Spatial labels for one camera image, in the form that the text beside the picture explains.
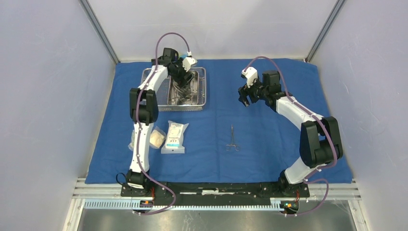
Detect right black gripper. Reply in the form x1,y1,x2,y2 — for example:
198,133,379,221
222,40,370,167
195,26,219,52
238,75,268,107

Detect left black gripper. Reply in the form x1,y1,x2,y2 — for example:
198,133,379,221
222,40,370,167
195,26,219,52
169,58,194,89

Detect metal mesh tray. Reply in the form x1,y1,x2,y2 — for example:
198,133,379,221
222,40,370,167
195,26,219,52
153,65,206,112

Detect blue surgical wrap cloth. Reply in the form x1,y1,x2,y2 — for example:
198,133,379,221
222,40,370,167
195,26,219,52
85,58,353,185

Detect steel hemostat forceps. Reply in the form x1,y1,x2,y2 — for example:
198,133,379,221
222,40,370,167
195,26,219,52
226,125,240,151

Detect beige gauze packet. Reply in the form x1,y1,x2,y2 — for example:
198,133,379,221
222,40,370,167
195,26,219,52
149,126,166,149

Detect white sterile packet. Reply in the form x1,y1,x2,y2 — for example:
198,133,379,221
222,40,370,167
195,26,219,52
161,120,189,154

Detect green sterile packet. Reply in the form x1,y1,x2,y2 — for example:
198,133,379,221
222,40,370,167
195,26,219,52
128,130,135,151

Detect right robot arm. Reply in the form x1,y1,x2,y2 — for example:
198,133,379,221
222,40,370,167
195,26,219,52
238,67,344,196

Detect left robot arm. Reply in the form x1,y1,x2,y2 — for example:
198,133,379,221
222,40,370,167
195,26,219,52
126,48,197,196

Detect steel surgical instruments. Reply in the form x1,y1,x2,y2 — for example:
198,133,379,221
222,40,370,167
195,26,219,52
168,77,199,105

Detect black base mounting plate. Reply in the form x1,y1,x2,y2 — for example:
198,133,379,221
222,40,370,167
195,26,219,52
120,182,310,205

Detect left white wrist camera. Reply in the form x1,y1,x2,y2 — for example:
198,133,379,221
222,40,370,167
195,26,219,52
182,56,197,72

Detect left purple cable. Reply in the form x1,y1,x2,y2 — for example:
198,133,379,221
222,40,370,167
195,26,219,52
133,32,192,217

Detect purple cable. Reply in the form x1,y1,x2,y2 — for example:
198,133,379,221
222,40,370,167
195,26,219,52
133,32,192,217
242,56,339,218

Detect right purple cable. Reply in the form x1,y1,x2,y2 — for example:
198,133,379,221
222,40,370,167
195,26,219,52
242,56,339,218

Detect slotted cable duct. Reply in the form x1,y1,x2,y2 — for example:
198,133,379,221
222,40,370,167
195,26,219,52
83,199,298,212

